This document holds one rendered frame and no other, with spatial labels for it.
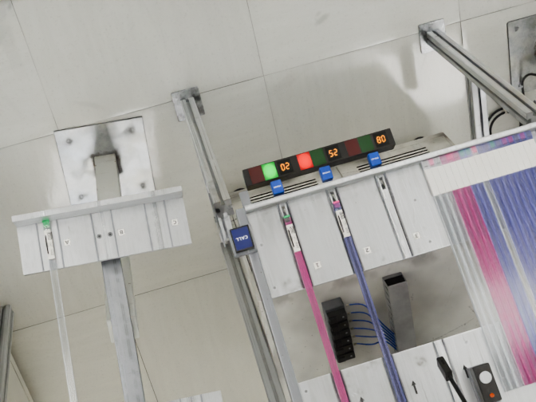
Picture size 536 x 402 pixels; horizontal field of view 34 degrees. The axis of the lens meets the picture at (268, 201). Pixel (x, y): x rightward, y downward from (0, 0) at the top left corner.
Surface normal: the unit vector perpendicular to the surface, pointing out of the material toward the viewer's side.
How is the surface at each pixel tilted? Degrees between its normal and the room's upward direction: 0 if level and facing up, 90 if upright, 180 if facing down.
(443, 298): 0
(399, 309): 0
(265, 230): 46
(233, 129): 0
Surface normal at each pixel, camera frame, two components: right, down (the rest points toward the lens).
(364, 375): 0.00, -0.28
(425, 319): 0.21, 0.46
